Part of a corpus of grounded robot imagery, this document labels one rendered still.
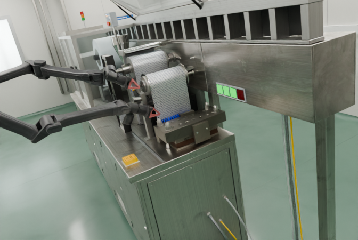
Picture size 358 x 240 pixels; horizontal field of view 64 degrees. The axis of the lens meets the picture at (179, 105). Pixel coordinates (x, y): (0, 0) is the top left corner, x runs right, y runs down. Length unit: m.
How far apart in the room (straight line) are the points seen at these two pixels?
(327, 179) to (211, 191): 0.64
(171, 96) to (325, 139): 0.86
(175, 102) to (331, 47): 0.93
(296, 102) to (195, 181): 0.76
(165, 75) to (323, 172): 0.97
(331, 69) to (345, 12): 2.66
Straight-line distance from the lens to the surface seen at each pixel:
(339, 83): 1.27
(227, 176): 1.80
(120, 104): 1.57
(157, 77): 1.69
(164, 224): 1.72
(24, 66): 1.91
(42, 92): 7.19
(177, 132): 1.57
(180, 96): 1.76
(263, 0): 1.24
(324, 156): 1.46
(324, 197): 1.59
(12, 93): 7.20
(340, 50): 1.24
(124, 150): 1.79
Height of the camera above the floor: 1.63
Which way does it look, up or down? 18 degrees down
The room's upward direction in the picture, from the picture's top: 11 degrees counter-clockwise
